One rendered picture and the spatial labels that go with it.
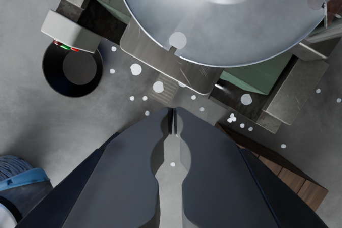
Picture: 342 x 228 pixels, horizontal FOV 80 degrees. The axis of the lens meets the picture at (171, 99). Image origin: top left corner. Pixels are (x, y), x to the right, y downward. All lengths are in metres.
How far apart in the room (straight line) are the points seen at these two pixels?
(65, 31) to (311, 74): 0.50
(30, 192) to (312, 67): 0.64
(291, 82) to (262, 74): 0.06
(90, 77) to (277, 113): 0.91
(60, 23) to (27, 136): 0.95
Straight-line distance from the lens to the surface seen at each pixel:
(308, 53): 0.44
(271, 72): 0.45
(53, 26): 0.51
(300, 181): 0.91
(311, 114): 1.28
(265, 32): 0.30
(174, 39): 0.28
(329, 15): 0.34
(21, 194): 0.57
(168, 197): 1.25
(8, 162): 1.38
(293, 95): 0.48
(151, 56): 0.28
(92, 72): 1.14
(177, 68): 0.28
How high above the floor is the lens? 1.06
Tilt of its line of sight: 83 degrees down
